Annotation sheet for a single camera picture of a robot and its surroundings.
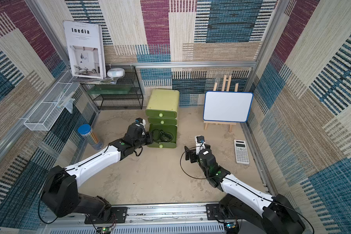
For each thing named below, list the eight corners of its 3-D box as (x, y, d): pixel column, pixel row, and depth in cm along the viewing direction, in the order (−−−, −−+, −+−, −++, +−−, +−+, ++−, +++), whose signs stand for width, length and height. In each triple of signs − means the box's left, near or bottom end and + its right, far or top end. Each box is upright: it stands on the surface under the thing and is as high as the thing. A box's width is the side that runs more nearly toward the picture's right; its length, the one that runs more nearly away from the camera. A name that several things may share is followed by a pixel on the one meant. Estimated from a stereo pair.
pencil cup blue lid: (91, 150, 99) (75, 133, 83) (95, 142, 103) (80, 124, 88) (102, 150, 99) (88, 133, 83) (105, 142, 103) (92, 124, 88)
